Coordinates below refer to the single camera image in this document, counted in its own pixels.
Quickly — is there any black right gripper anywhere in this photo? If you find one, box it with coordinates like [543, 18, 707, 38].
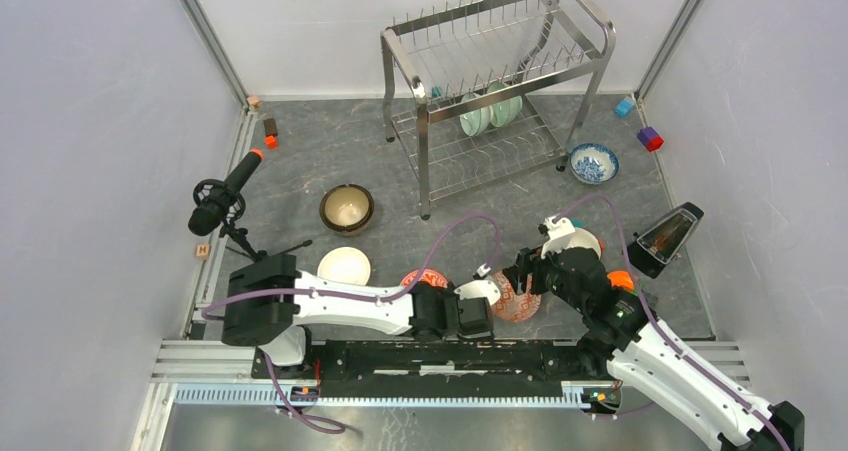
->
[501, 237, 587, 314]

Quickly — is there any blue white zigzag bowl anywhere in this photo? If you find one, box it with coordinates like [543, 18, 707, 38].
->
[492, 271, 542, 322]

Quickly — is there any teal glazed bowl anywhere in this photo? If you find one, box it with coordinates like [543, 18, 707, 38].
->
[564, 221, 603, 258]

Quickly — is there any blue white floral bowl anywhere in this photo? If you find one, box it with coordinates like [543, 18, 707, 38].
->
[569, 143, 620, 185]

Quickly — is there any orange bowl white inside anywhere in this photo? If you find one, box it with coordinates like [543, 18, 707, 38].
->
[317, 247, 371, 286]

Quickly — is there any black patterned bowl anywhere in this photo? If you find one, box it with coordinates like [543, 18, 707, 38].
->
[319, 184, 375, 236]

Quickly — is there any stainless steel dish rack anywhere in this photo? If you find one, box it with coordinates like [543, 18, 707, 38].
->
[379, 0, 617, 219]

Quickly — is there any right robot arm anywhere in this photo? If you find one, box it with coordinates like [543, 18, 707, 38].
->
[502, 247, 805, 450]

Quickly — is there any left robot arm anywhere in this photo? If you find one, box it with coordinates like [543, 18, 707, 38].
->
[202, 253, 501, 379]

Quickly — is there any orange arch block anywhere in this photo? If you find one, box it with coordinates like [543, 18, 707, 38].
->
[607, 270, 636, 294]

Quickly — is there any black metronome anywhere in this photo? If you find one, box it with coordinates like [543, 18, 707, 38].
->
[627, 202, 704, 279]

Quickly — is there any green checked small bowl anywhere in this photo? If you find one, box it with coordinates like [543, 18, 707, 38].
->
[459, 106, 493, 137]

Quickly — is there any pale green bowl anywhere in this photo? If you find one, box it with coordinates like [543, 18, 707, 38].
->
[489, 96, 523, 128]

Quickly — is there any red purple block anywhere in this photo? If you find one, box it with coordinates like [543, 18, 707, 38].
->
[637, 126, 664, 152]

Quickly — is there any light blue block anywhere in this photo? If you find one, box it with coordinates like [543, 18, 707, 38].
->
[614, 96, 636, 118]

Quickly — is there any black mini tripod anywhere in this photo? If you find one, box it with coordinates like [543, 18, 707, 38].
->
[219, 222, 313, 262]

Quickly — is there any brown block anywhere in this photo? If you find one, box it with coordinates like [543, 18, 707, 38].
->
[263, 118, 278, 137]

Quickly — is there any wooden letter cube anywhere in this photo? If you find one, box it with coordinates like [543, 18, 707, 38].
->
[195, 244, 210, 260]

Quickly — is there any black microphone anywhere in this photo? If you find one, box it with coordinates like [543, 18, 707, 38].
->
[188, 149, 264, 236]

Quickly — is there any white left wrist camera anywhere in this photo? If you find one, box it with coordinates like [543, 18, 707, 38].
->
[454, 263, 501, 306]

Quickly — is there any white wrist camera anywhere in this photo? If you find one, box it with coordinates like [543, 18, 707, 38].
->
[454, 263, 501, 306]
[539, 216, 577, 258]

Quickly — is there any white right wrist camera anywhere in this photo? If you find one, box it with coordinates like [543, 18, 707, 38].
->
[539, 216, 577, 258]

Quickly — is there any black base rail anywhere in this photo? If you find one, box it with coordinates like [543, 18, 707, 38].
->
[272, 340, 612, 398]

